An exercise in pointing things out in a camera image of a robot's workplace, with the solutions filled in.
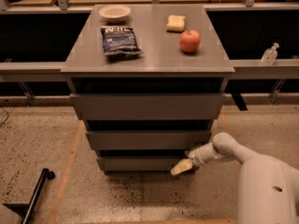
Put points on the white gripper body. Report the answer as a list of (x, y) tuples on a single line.
[(195, 158)]

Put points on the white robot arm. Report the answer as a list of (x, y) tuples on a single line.
[(267, 189)]

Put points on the grey top drawer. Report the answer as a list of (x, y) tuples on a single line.
[(147, 106)]

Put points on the red apple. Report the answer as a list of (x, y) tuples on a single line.
[(189, 41)]

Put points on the clear sanitizer bottle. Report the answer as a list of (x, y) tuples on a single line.
[(270, 55)]

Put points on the grey drawer cabinet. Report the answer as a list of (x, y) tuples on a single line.
[(162, 68)]

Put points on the grey bottom drawer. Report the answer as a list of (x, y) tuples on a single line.
[(137, 164)]

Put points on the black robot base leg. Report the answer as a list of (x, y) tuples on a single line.
[(21, 213)]

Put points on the white bowl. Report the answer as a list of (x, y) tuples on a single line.
[(114, 13)]

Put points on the grey middle drawer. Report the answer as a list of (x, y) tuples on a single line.
[(146, 140)]

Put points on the yellow sponge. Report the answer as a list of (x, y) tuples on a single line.
[(176, 23)]

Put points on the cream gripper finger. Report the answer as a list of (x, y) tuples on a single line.
[(183, 166)]

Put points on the blue chip bag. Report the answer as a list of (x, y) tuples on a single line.
[(119, 40)]

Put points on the grey drawer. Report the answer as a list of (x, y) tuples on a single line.
[(146, 140), (147, 106), (137, 164)]

